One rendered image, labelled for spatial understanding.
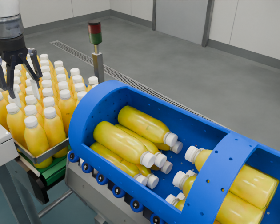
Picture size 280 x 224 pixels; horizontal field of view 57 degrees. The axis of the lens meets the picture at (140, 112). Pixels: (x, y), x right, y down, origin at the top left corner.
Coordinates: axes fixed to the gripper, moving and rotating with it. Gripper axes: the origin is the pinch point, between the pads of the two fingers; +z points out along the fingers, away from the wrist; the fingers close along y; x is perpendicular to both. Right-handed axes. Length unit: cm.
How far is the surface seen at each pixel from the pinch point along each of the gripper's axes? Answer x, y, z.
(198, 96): 45, 212, 112
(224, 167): -67, 8, -5
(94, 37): 19, 46, -4
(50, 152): -9.9, -1.3, 19.6
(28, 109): 0.5, -0.5, 5.9
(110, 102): -23.9, 16.5, 1.1
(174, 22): 188, 360, 81
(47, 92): 5.5, 10.2, 5.7
